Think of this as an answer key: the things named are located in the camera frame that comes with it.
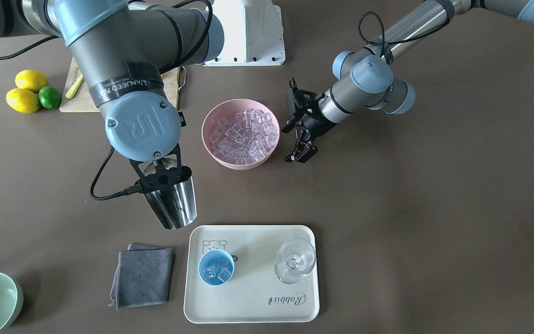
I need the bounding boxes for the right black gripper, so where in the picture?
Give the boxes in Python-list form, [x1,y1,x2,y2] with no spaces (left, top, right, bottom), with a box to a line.
[130,144,191,194]

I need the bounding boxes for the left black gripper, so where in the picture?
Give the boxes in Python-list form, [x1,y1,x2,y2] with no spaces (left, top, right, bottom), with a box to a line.
[280,78,337,163]

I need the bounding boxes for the steel ice scoop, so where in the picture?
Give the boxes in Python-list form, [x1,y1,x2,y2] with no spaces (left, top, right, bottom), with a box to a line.
[143,158,197,230]

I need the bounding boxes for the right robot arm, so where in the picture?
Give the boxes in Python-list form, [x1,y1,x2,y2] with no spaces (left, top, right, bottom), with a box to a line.
[0,0,224,195]

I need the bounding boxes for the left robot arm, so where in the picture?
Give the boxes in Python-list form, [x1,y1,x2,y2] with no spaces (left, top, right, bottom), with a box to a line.
[281,0,534,163]

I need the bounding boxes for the pile of clear ice cubes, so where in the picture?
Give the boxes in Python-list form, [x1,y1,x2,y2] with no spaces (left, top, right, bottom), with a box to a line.
[206,108,279,167]

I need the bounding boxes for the blue plastic cup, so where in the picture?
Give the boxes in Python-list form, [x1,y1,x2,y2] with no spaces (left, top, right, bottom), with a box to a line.
[198,249,237,287]

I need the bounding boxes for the ice cubes in cup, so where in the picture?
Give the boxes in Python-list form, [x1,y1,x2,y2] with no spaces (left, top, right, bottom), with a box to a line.
[201,257,234,286]

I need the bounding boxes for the pink bowl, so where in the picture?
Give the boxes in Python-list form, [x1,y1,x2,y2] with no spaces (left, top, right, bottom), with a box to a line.
[202,99,280,170]

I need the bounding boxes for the grey folded cloth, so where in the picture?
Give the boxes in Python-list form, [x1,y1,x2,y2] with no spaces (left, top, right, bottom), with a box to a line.
[110,243,174,309]

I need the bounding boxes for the bamboo cutting board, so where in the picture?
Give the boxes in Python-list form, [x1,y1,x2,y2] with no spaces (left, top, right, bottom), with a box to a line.
[59,56,187,113]

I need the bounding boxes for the clear wine glass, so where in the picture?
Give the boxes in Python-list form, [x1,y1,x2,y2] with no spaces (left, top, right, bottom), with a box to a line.
[274,238,316,284]

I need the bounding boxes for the yellow plastic knife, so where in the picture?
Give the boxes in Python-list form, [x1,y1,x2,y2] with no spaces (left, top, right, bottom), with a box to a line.
[65,74,83,99]

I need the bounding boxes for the green lime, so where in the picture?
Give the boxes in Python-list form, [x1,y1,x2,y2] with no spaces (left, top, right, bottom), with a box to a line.
[38,85,62,109]

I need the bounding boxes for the cream serving tray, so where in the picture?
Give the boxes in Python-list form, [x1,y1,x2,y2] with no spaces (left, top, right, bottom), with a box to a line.
[184,225,320,324]

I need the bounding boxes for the yellow lemon lower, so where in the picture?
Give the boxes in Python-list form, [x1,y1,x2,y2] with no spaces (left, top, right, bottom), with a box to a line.
[6,88,41,114]

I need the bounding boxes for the yellow lemon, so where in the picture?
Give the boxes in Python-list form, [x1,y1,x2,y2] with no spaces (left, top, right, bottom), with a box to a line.
[14,70,48,93]
[6,88,41,114]

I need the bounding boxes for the yellow lemon upper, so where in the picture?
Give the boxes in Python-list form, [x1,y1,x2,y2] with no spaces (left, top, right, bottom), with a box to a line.
[14,70,48,93]

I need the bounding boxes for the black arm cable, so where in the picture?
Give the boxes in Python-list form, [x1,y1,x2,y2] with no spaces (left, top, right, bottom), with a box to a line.
[90,145,143,201]

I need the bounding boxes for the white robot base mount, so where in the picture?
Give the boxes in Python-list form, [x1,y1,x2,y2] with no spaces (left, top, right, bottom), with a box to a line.
[204,0,286,66]

